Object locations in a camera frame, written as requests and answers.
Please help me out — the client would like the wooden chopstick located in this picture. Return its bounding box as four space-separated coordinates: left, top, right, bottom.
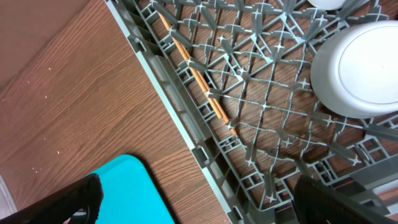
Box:
157 12 224 120
175 42 229 125

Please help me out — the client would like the teal serving tray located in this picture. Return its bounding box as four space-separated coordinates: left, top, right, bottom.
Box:
93 154 175 224

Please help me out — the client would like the white cup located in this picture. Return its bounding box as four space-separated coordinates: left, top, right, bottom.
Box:
308 0 346 11

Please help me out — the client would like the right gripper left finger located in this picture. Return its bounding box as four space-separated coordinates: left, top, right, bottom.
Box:
1 174 103 224

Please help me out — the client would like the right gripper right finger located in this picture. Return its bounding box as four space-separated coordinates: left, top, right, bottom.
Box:
293 175 397 224

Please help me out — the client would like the grey dishwasher rack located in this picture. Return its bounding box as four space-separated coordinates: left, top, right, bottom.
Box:
107 0 397 223

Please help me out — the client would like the grey shallow bowl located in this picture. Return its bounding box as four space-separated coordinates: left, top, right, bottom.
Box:
310 21 397 118

